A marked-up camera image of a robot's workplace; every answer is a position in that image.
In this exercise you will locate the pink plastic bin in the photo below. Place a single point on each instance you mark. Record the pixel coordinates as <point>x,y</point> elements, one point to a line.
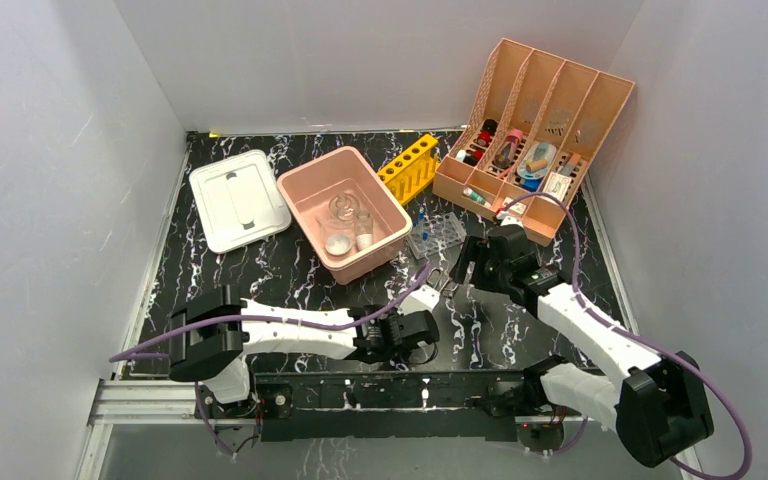
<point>307,190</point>

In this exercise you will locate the clear acrylic tube rack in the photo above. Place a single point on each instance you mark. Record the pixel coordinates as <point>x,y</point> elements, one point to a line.
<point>445,231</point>

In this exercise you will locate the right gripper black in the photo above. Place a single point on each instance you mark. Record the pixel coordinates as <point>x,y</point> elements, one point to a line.
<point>475,250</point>

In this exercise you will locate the green white tube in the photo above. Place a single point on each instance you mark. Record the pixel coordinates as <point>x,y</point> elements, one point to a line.
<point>472,195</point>

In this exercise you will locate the white label box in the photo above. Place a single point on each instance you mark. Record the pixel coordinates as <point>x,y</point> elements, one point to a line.
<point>558,186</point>

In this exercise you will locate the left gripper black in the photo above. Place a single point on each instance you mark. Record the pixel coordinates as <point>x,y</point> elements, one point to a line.
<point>402,357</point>

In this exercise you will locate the yellow test tube rack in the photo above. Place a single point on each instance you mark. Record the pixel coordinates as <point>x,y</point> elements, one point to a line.
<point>410,172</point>

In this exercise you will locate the pink desk organizer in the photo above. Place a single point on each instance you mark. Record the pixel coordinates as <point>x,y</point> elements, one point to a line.
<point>551,99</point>

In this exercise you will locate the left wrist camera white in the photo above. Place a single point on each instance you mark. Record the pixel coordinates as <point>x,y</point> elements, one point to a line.
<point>424,298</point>

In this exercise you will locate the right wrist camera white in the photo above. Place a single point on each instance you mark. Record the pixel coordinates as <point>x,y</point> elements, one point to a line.
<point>509,217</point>

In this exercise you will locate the clear glass bottle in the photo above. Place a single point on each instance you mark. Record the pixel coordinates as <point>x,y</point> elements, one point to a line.
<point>363,229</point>

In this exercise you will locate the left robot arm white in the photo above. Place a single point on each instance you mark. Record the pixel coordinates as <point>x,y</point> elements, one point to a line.
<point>220,333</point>

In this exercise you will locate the white bin lid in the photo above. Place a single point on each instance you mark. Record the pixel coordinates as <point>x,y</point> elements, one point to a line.
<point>238,201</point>

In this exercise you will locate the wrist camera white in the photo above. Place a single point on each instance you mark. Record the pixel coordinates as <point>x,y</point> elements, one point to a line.
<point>509,217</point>
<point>424,298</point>

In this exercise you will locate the metal wire tongs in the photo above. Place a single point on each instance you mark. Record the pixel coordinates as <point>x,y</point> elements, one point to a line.
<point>440,280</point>

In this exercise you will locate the red black bottle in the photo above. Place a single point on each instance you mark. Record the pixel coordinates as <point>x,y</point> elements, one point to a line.
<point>487,133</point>

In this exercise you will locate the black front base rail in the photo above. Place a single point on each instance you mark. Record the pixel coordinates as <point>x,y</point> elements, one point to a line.
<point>397,404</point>

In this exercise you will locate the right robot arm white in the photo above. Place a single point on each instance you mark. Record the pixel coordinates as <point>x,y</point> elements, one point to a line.
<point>652,402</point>

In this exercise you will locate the clear plastic funnel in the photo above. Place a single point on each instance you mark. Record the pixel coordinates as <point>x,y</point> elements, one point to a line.
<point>329,226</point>

